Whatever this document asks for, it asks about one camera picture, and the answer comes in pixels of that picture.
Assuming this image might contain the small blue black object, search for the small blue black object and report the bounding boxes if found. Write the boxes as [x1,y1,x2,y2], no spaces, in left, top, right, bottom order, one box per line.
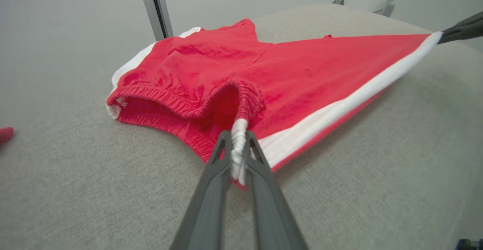
[455,238,483,250]

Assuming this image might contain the red shorts with white stripes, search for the red shorts with white stripes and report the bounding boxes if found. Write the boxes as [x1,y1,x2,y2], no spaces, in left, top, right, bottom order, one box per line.
[106,18,443,189]

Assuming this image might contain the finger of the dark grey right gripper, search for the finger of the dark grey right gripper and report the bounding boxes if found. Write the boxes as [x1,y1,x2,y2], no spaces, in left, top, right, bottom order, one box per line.
[443,11,483,32]
[438,26,483,45]

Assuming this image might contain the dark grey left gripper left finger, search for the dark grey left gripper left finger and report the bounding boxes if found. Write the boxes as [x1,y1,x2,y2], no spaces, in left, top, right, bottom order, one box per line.
[170,130,232,250]

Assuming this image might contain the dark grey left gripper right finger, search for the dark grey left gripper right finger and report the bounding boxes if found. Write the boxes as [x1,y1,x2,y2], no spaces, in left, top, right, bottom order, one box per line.
[241,130,308,250]

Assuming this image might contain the red and white jacket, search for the red and white jacket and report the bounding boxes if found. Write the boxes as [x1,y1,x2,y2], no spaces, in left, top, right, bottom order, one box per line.
[0,127,15,146]

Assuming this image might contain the grey partition post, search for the grey partition post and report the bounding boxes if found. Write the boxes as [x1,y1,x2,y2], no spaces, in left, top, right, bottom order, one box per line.
[136,0,174,42]

